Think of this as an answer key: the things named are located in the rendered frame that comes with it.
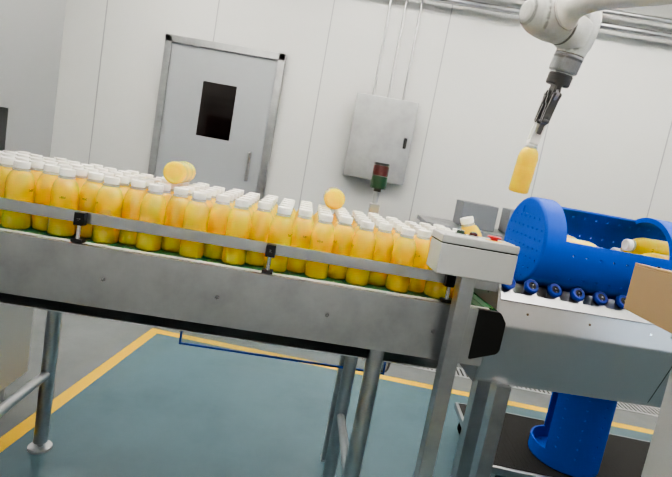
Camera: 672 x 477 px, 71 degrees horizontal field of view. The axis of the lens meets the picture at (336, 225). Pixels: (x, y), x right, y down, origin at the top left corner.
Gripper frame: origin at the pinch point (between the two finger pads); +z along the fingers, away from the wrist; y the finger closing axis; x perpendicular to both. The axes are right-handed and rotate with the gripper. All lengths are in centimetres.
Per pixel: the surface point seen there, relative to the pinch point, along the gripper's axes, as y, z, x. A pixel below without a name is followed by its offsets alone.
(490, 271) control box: -54, 35, 9
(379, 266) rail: -47, 46, 35
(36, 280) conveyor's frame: -71, 73, 119
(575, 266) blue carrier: -26.4, 32.6, -19.9
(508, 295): -30, 47, -5
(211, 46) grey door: 301, 13, 259
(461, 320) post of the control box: -54, 50, 11
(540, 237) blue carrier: -25.2, 27.9, -7.6
